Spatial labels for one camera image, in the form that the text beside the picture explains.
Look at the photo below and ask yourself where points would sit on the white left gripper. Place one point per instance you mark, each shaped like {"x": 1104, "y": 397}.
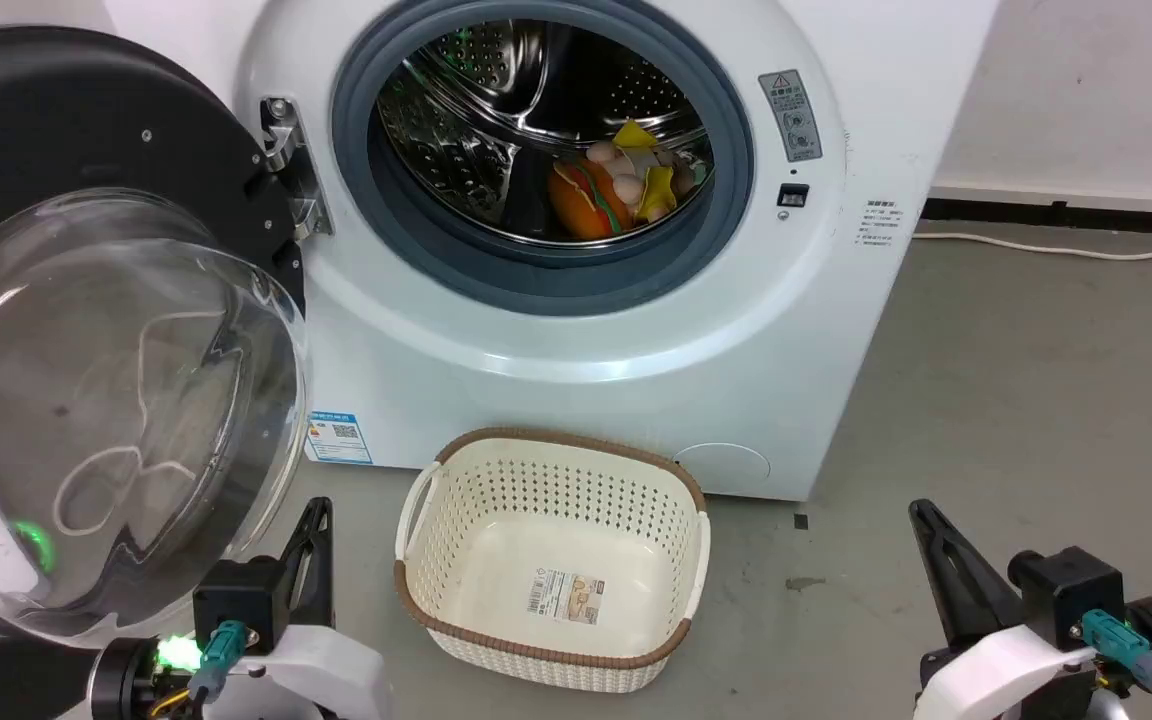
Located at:
{"x": 321, "y": 675}

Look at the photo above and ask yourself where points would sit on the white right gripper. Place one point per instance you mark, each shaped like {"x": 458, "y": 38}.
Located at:
{"x": 986, "y": 680}

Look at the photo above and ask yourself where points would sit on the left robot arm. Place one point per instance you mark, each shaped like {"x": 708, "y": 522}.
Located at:
{"x": 121, "y": 680}

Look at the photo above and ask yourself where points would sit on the white front-load washing machine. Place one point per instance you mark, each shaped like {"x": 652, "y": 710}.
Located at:
{"x": 576, "y": 400}

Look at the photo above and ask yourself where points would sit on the metal door hinge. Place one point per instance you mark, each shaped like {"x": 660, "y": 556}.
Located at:
{"x": 282, "y": 130}

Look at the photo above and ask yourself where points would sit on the black door latch slot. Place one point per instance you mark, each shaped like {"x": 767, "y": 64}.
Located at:
{"x": 793, "y": 195}

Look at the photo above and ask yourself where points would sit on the open washer door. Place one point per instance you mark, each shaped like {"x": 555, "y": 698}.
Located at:
{"x": 56, "y": 120}

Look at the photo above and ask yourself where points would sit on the blue energy label sticker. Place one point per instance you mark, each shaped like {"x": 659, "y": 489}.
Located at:
{"x": 339, "y": 438}

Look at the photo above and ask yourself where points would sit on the cream plastic laundry basket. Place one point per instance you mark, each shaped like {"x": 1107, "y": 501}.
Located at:
{"x": 456, "y": 520}

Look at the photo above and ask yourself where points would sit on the paper label in basket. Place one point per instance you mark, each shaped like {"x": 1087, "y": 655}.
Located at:
{"x": 566, "y": 596}

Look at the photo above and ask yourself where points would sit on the round drain filter cover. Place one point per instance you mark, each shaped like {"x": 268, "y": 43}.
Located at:
{"x": 726, "y": 470}

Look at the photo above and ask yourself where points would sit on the small printed text label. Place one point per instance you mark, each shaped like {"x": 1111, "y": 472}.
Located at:
{"x": 879, "y": 222}

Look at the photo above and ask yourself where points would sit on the black baseboard strip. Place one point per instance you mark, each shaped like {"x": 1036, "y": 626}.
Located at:
{"x": 1076, "y": 215}

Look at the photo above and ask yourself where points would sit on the hamburger plush toy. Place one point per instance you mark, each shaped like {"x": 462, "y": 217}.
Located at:
{"x": 586, "y": 206}

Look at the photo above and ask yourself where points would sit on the stainless steel washer drum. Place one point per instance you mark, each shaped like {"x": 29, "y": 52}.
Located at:
{"x": 496, "y": 100}

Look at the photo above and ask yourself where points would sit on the doll with yellow clothes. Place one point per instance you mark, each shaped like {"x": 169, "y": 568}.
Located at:
{"x": 652, "y": 188}

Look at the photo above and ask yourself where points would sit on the grey warning sticker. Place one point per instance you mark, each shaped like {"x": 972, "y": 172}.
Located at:
{"x": 791, "y": 115}

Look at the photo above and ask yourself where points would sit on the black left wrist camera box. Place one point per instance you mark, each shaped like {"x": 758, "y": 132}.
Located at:
{"x": 241, "y": 600}

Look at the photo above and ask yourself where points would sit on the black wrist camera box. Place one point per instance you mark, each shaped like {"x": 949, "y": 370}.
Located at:
{"x": 241, "y": 600}
{"x": 1071, "y": 590}

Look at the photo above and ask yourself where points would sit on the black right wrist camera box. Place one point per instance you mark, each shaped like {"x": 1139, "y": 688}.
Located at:
{"x": 1071, "y": 590}

